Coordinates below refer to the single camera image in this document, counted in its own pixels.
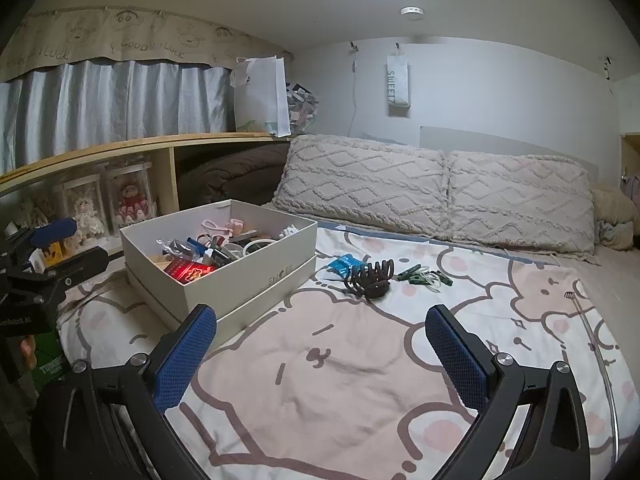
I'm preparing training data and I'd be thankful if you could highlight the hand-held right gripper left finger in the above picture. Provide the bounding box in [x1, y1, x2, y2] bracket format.
[30, 304, 218, 480]

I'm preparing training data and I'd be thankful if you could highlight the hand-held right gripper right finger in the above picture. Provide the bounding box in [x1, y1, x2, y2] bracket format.
[425, 304, 591, 480]

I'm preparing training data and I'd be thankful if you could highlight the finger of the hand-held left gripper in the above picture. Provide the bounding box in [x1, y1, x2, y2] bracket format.
[47, 246, 110, 288]
[29, 216, 79, 250]

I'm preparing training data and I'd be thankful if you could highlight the red cigarette pack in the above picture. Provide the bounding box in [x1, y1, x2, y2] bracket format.
[162, 259, 218, 286]

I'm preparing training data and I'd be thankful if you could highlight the white storage box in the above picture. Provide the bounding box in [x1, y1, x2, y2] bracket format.
[119, 199, 319, 326]

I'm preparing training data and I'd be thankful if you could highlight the person's left hand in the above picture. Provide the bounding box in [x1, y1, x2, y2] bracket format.
[19, 334, 38, 368]

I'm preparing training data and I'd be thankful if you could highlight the white doll display case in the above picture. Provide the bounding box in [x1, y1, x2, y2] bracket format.
[62, 172, 108, 241]

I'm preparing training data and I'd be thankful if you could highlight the green carton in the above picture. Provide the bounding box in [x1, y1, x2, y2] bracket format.
[30, 305, 68, 391]

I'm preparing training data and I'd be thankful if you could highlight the red doll display case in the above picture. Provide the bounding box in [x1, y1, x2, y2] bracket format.
[105, 160, 156, 226]

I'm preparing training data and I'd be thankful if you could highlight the brown hair claw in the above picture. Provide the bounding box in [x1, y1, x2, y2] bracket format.
[345, 258, 394, 301]

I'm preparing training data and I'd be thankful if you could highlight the wooden shelf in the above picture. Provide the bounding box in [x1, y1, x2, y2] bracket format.
[0, 132, 296, 261]

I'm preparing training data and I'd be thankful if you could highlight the printed blanket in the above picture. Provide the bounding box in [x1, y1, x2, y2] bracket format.
[55, 222, 626, 480]

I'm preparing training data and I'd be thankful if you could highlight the pink eyelash curler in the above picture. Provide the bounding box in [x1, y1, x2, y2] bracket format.
[200, 217, 246, 241]

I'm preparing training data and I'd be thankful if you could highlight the grey curtain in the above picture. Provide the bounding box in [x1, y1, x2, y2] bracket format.
[0, 60, 238, 176]

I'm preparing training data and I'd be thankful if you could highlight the blue packet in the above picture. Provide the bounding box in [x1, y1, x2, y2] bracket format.
[327, 254, 371, 281]

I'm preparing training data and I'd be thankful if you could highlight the brown folded blanket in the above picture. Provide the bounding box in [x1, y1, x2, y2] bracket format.
[177, 142, 291, 206]

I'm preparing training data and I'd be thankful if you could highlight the knitted beige pillow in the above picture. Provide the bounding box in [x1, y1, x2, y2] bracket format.
[270, 134, 451, 238]
[442, 150, 598, 261]

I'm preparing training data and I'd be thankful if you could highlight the beige bed sheet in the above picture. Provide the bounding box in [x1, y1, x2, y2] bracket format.
[545, 247, 640, 371]

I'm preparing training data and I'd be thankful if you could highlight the beige printed valance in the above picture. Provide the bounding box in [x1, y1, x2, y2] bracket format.
[0, 6, 293, 83]

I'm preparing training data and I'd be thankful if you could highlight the grey headboard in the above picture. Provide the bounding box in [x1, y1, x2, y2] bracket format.
[419, 126, 601, 183]

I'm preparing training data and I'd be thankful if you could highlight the white paper bag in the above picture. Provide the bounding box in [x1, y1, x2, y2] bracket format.
[230, 55, 292, 138]

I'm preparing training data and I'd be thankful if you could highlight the stack of photo cards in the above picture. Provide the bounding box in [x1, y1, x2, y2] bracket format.
[286, 81, 319, 133]

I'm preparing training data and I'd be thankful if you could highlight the white hanging pouch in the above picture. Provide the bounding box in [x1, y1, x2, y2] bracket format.
[386, 55, 412, 111]

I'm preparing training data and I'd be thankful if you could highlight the white cable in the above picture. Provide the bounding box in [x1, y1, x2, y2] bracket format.
[227, 239, 278, 261]

